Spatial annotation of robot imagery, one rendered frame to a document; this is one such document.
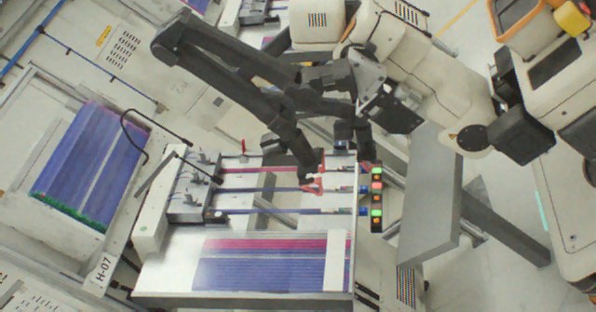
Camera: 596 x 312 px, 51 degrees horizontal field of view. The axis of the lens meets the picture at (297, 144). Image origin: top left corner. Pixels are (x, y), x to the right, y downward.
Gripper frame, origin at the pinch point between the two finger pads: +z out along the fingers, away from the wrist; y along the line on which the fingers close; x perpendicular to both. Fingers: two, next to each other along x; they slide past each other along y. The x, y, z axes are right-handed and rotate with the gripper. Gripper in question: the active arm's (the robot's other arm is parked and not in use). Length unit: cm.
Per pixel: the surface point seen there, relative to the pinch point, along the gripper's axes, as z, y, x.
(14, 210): -26, 38, -107
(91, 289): -4, 52, -85
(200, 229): 7, 19, -60
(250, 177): 7.4, -7.9, -45.9
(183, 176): 0, -2, -69
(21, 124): 58, -127, -226
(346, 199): 9.6, 4.9, -8.7
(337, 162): 9.2, -15.3, -13.1
